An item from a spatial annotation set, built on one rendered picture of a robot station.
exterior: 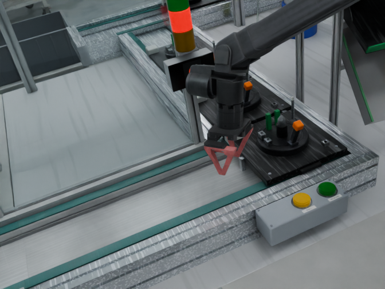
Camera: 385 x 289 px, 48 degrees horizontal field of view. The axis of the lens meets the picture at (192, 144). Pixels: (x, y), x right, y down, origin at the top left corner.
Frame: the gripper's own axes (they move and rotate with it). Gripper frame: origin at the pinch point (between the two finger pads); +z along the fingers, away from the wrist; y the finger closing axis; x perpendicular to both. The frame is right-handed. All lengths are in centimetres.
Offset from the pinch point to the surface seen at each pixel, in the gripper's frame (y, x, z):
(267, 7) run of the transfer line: -152, -33, -15
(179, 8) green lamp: -8.5, -15.4, -32.2
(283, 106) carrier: -41.9, 2.5, 0.3
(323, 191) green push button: -7.7, 20.3, 7.5
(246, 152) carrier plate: -18.1, -1.7, 6.1
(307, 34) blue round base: -117, -5, -8
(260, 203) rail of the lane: -2.1, 7.2, 10.5
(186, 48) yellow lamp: -10.8, -14.9, -22.7
